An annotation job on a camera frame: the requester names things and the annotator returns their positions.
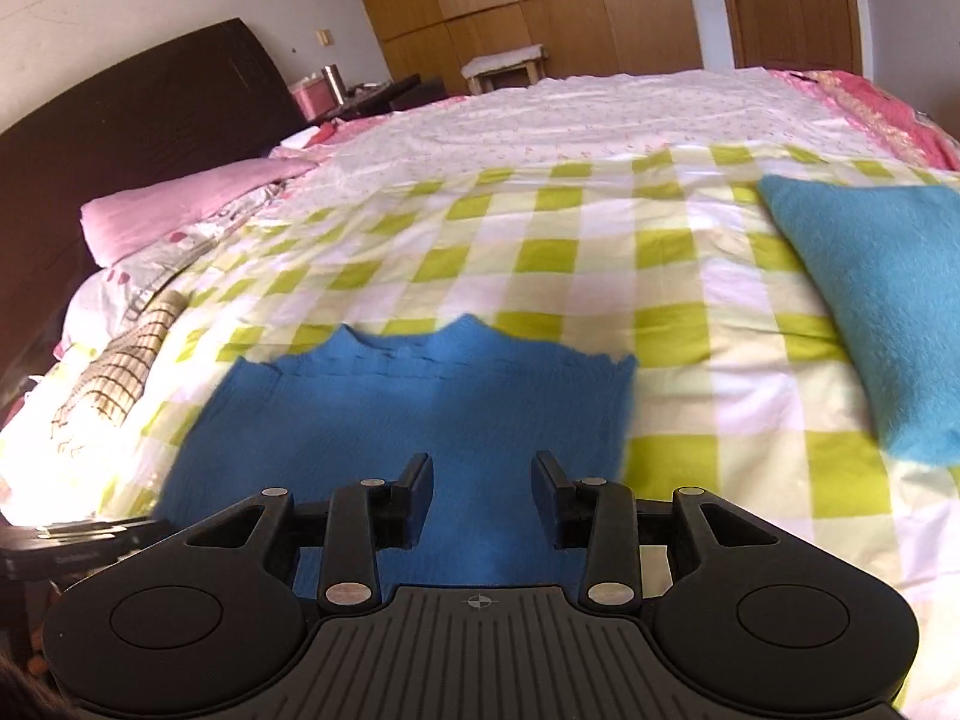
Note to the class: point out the dark wooden headboard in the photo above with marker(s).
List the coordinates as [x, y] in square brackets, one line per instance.
[198, 101]

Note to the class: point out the pink patterned blanket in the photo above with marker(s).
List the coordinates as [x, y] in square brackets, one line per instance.
[908, 134]

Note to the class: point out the white floral quilt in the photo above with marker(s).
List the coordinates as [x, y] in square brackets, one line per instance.
[585, 118]

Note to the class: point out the pink pillow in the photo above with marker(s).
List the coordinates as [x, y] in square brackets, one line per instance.
[124, 222]

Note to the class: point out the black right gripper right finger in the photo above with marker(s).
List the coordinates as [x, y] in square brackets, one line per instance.
[597, 517]

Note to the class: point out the dark nightstand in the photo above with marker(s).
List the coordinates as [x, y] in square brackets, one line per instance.
[408, 93]

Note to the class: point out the grey heart-print pillow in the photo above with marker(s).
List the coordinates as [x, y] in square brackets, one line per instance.
[112, 300]

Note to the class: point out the teal folded fuzzy garment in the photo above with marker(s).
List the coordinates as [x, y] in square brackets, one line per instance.
[885, 260]

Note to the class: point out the blue striped knit sweater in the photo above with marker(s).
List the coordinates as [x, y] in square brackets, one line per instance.
[480, 403]

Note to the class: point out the brown wooden door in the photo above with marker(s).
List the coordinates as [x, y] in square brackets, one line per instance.
[796, 34]

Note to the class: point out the steel thermos bottle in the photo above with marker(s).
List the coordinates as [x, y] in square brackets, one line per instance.
[335, 83]

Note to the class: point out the green checked bed sheet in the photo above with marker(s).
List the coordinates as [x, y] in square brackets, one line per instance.
[743, 386]

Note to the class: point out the wooden wardrobe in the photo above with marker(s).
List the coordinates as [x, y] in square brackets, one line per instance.
[581, 37]

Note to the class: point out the beige brown checked knit garment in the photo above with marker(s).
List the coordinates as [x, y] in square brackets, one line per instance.
[106, 392]

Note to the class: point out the pink storage box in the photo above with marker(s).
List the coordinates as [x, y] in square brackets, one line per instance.
[314, 96]

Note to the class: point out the small stool with cushion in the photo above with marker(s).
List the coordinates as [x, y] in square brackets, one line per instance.
[481, 71]

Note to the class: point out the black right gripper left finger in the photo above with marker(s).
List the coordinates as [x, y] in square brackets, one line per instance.
[365, 518]

